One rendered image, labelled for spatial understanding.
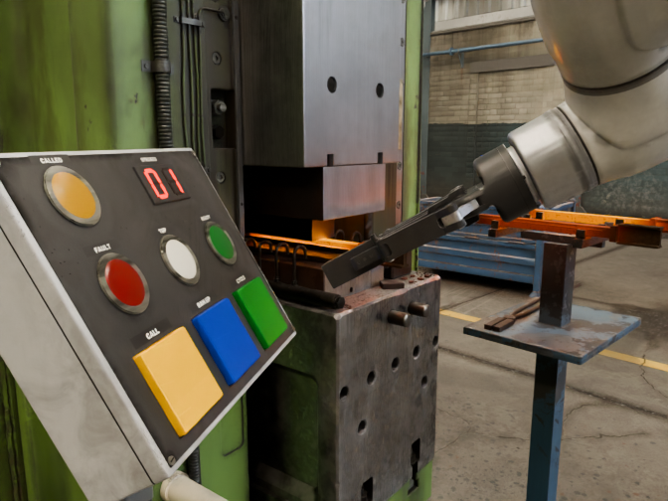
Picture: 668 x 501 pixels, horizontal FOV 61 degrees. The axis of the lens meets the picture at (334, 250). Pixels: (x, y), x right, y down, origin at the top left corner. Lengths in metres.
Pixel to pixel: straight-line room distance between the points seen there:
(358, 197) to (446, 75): 9.06
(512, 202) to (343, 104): 0.53
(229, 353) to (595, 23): 0.43
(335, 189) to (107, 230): 0.57
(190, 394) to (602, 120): 0.43
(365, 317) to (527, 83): 8.44
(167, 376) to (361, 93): 0.73
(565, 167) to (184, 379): 0.40
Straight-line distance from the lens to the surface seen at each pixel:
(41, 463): 1.41
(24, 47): 1.26
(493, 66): 9.64
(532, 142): 0.59
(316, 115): 0.99
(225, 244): 0.69
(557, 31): 0.53
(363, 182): 1.11
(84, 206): 0.53
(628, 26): 0.51
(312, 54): 0.99
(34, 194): 0.50
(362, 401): 1.11
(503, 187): 0.59
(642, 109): 0.57
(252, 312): 0.66
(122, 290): 0.51
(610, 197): 8.81
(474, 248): 4.90
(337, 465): 1.11
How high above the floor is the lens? 1.21
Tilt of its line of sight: 11 degrees down
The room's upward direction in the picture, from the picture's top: straight up
